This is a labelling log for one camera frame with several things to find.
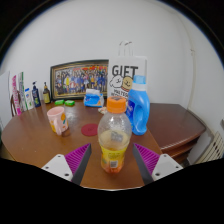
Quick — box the pink mug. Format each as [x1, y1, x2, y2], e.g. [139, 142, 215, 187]
[46, 105, 70, 136]

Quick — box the blue detergent bottle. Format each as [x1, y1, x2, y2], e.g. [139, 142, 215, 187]
[125, 75, 151, 136]

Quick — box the white gift bag with dogs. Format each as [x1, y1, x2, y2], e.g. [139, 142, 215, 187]
[107, 40, 148, 101]

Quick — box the white radiator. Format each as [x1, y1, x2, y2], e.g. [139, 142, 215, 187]
[194, 130, 224, 164]

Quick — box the dark wooden side table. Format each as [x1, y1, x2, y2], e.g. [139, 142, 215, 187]
[148, 102, 207, 164]

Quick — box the amber pump bottle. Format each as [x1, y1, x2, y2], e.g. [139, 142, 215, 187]
[42, 81, 52, 105]

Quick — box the framed group photo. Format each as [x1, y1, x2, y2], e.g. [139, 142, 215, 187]
[49, 59, 110, 101]

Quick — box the flat round red coaster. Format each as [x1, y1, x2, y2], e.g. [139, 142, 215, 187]
[80, 123, 100, 137]

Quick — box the blue tissue pack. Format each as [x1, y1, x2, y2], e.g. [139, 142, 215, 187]
[83, 88, 105, 108]

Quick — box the orange-capped clear drink bottle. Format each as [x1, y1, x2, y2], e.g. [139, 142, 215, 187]
[97, 96, 133, 174]

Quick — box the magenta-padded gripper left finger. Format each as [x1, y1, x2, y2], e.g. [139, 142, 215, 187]
[41, 143, 93, 186]

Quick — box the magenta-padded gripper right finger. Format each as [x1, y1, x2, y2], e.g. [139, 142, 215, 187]
[132, 142, 184, 186]

